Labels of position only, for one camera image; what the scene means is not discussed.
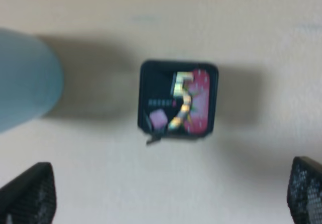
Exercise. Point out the light blue plastic cup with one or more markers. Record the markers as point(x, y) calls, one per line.
point(32, 78)

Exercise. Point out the black gum box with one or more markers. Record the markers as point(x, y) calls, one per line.
point(177, 99)

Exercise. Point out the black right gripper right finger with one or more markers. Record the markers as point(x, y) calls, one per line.
point(304, 191)

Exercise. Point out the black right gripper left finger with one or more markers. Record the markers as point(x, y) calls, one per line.
point(30, 197)

